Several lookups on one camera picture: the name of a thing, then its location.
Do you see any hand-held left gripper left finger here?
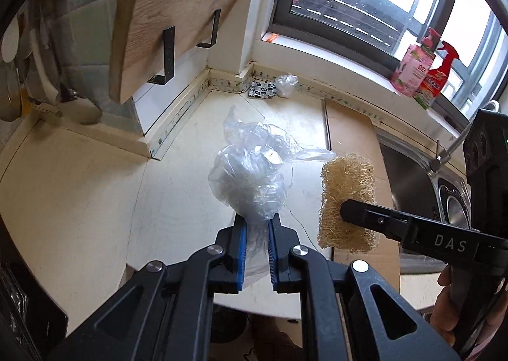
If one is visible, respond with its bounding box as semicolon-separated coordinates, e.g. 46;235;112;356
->
48;214;249;361

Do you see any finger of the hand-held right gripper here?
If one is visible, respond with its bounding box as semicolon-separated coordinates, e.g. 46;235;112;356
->
340;198;414;245

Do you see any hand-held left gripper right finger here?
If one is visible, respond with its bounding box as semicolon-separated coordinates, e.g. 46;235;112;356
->
268;215;461;361

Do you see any beige loofah sponge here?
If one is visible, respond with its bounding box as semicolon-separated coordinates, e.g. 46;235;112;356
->
317;153;379;254

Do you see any round beige trash bin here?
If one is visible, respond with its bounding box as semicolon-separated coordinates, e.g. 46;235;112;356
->
210;303;246;346

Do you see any large clear plastic bag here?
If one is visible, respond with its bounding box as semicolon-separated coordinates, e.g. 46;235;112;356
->
208;105;338;290

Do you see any person's right hand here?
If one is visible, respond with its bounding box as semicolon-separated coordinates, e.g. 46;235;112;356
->
430;265;508;351

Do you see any steel faucet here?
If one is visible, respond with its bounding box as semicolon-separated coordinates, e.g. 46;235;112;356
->
431;99;501;171

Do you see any steel sink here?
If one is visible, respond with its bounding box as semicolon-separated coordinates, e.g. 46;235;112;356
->
377;131;473;266

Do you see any cardboard sheet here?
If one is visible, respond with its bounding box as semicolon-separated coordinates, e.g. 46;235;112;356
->
323;99;401;298

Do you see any red spray bottle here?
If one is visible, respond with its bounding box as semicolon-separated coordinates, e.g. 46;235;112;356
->
413;41;461;110

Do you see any pink detergent bottle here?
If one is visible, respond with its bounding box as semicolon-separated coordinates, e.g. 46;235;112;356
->
391;27;441;98

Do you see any small clear plastic bag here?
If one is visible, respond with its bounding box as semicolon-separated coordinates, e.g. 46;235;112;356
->
275;74;298;98

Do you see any black white patterned packet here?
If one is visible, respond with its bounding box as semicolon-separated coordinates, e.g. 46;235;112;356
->
247;81;277;100

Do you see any black gas stove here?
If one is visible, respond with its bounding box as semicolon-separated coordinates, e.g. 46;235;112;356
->
0;254;69;361

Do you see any wooden cutting board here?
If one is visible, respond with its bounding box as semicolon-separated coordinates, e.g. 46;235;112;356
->
109;0;268;105

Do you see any white rice paddle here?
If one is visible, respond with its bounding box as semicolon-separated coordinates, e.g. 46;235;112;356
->
0;20;20;64

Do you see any black metal bracket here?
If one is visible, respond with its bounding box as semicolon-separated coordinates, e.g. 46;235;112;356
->
147;27;176;86
195;9;221;48

